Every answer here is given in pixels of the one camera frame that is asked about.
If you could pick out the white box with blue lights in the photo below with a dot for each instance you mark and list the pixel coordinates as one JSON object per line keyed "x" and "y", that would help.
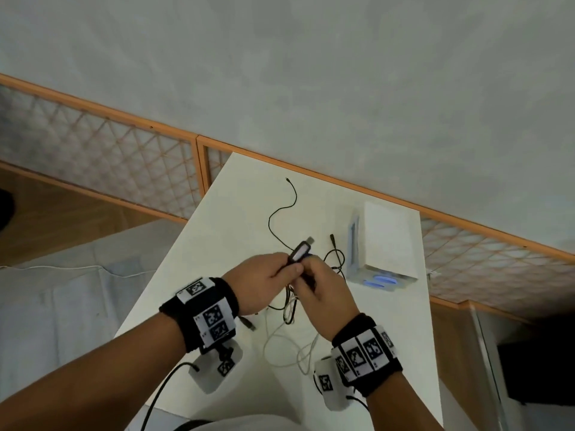
{"x": 386, "y": 246}

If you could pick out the person's right fingers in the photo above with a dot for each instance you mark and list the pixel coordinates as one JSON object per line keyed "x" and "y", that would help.
{"x": 314, "y": 270}

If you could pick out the person's right forearm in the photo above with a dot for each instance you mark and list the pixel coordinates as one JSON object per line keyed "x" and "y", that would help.
{"x": 400, "y": 410}

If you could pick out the person's left fingers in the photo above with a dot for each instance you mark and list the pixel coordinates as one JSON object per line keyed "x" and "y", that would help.
{"x": 284, "y": 269}

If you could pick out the person's left forearm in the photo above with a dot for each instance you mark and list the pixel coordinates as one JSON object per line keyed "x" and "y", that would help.
{"x": 90, "y": 377}

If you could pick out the black adapter with silver plug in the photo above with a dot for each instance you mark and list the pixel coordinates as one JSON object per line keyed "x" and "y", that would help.
{"x": 300, "y": 252}

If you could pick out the person's left hand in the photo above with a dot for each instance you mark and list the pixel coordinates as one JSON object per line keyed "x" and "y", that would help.
{"x": 251, "y": 282}

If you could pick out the person's white shirt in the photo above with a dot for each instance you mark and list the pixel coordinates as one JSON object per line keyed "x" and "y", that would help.
{"x": 233, "y": 424}

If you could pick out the person's right hand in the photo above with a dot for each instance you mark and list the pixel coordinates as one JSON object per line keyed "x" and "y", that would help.
{"x": 330, "y": 300}

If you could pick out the black wristband with marker tags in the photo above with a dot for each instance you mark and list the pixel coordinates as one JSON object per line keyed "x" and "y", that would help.
{"x": 202, "y": 316}
{"x": 368, "y": 354}

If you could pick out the black box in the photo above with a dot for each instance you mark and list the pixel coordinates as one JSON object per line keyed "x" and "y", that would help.
{"x": 539, "y": 363}

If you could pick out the white wrist camera with marker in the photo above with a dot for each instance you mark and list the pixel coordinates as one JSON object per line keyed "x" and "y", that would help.
{"x": 330, "y": 386}
{"x": 218, "y": 370}

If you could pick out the grey floor sheet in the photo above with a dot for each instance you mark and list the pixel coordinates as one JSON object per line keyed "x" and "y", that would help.
{"x": 67, "y": 318}

